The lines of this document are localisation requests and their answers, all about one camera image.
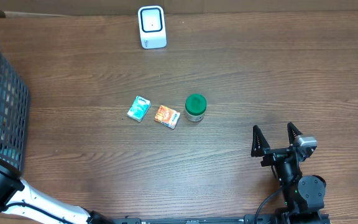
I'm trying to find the white barcode scanner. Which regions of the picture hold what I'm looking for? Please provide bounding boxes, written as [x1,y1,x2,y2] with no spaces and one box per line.
[137,5,167,49]

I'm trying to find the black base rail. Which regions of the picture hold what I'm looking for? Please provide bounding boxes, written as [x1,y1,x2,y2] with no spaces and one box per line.
[110,214,331,224]

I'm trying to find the orange tissue pack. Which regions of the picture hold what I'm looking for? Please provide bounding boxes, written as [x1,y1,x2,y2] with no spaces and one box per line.
[154,105,181,129]

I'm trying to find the green lid jar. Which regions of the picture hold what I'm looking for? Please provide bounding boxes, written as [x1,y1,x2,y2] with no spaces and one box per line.
[185,93,207,122]

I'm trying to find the teal tissue pack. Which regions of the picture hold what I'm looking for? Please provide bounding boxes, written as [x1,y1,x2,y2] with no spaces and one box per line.
[127,96,151,122]

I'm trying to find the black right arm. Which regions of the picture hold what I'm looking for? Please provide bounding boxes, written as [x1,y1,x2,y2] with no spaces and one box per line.
[246,122,331,224]

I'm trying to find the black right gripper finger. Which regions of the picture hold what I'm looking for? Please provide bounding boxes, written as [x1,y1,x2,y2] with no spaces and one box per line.
[287,122,303,145]
[251,125,270,157]

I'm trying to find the grey plastic basket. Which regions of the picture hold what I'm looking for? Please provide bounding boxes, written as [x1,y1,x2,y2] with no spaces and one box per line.
[0,52,30,172]

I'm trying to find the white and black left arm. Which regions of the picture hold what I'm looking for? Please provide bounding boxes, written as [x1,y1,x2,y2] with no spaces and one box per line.
[0,159,112,224]

